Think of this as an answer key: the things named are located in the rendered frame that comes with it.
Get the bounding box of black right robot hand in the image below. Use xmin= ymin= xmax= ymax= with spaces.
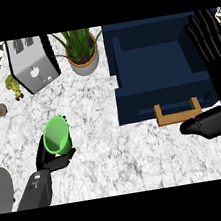
xmin=161 ymin=6 xmax=221 ymax=145

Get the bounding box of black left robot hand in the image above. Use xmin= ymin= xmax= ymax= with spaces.
xmin=28 ymin=113 xmax=80 ymax=176

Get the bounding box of green cup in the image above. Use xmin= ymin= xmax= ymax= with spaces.
xmin=39 ymin=113 xmax=75 ymax=159

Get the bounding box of dark blue drawer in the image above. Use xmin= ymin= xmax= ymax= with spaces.
xmin=105 ymin=21 xmax=221 ymax=127

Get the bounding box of dark blue cabinet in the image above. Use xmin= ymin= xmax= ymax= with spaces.
xmin=100 ymin=6 xmax=221 ymax=78

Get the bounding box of green broccoli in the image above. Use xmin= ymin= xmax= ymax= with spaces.
xmin=3 ymin=72 xmax=26 ymax=103

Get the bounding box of grey and black appliance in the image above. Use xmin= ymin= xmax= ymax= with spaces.
xmin=4 ymin=32 xmax=65 ymax=98

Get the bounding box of potted green plant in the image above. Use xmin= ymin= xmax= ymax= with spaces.
xmin=49 ymin=25 xmax=111 ymax=81

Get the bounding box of wooden drawer handle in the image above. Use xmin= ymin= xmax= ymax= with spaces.
xmin=152 ymin=95 xmax=205 ymax=129

